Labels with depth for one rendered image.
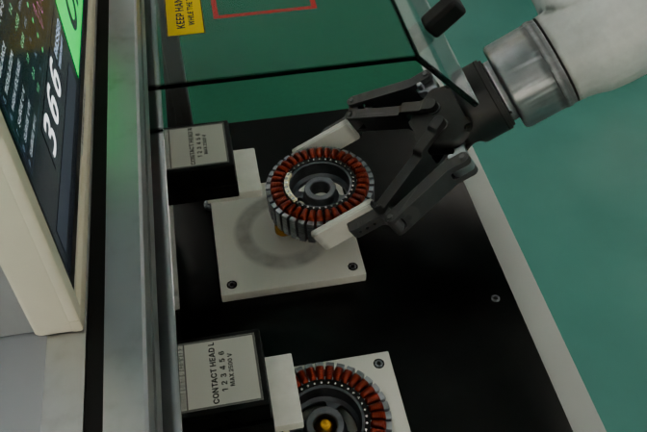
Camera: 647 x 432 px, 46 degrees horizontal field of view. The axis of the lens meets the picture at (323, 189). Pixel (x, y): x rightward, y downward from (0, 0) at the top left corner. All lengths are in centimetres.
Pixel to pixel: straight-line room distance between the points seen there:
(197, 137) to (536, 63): 32
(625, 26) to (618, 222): 132
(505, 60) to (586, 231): 127
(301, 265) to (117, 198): 40
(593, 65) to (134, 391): 51
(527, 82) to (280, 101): 41
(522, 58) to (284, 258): 31
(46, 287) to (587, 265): 164
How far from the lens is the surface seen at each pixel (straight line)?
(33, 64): 35
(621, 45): 71
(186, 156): 71
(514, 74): 71
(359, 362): 73
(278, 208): 76
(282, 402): 60
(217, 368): 57
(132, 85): 48
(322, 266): 79
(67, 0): 46
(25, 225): 31
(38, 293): 34
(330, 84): 105
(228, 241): 82
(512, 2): 268
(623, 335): 179
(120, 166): 43
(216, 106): 103
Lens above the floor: 141
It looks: 47 degrees down
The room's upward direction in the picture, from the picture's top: straight up
